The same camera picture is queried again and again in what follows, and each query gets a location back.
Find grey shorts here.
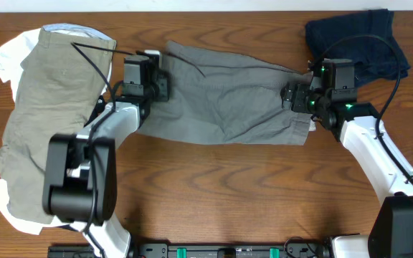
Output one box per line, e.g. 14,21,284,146
138,41,311,145

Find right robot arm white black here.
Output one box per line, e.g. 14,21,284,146
280,59,413,257

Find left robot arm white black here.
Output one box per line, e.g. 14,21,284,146
42,50,169,257

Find dark teal garment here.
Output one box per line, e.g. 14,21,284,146
85,95,107,126

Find navy blue folded garment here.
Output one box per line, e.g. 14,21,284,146
305,9,411,87

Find light blue garment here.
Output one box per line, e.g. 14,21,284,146
42,23,112,40

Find khaki shorts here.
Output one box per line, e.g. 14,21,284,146
0,27,118,225

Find white garment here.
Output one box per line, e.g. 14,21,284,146
0,28,114,237

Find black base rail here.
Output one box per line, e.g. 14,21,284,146
47,242,372,258

